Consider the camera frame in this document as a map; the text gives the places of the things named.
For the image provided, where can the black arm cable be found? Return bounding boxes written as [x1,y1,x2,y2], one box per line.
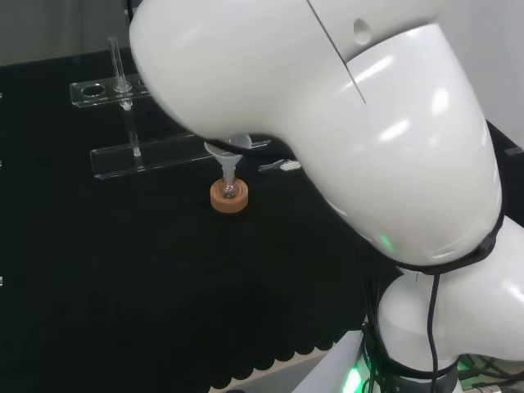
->
[424,269,442,382]

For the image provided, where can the small glass round-bottom flask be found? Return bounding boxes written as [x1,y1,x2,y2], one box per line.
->
[216,174,241,202]

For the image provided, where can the cork ring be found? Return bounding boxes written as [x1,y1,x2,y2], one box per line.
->
[209,179,250,215]

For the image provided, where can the clear acrylic funnel stand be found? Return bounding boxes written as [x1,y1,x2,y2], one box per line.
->
[69,35,273,182]

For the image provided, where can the black bench cloth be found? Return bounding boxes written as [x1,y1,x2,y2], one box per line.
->
[0,51,524,384]

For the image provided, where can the translucent plastic funnel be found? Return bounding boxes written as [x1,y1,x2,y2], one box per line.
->
[203,133,252,180]

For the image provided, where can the clear weighing funnel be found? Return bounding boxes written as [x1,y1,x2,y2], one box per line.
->
[260,161,300,173]

